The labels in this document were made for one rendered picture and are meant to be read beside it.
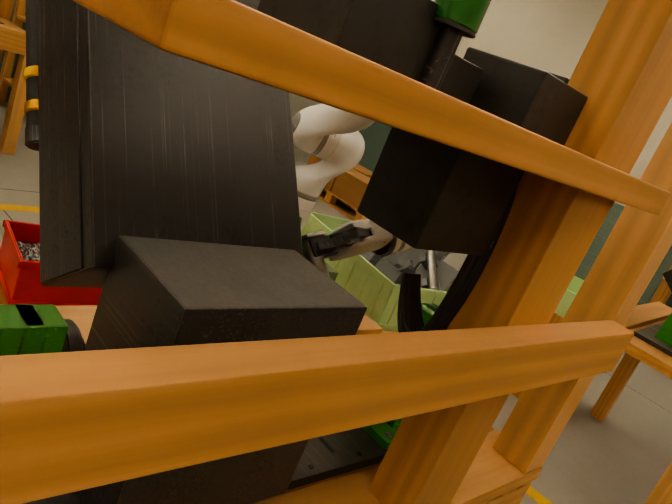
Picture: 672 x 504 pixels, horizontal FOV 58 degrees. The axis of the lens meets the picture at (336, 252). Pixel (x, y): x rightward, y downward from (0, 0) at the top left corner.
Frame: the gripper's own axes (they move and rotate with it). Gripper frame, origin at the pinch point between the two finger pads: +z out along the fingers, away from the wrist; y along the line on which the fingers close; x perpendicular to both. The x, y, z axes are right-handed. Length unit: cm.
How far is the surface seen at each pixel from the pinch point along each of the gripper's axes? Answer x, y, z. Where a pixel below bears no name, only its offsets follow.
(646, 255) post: 21, 26, -56
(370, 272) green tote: -1, -71, -73
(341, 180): -153, -427, -393
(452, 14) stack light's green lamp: -9, 53, 16
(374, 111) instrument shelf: 1, 53, 31
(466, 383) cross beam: 26.8, 27.4, 4.9
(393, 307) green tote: 12, -66, -72
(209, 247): -1.7, 10.2, 24.7
